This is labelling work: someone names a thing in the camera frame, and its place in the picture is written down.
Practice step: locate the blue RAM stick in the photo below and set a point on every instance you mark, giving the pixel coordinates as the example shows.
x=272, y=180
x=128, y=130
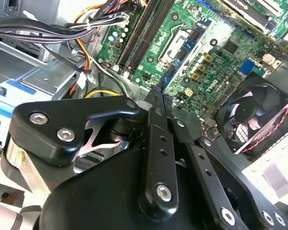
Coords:
x=182, y=54

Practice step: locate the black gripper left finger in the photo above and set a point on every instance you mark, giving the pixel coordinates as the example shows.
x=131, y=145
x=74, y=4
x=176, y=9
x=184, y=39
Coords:
x=50, y=115

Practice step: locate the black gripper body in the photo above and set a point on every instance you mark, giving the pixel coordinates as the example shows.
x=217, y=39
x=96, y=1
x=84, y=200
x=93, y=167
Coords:
x=98, y=203

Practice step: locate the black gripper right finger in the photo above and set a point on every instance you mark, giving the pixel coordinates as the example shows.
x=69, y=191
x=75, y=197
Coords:
x=206, y=165

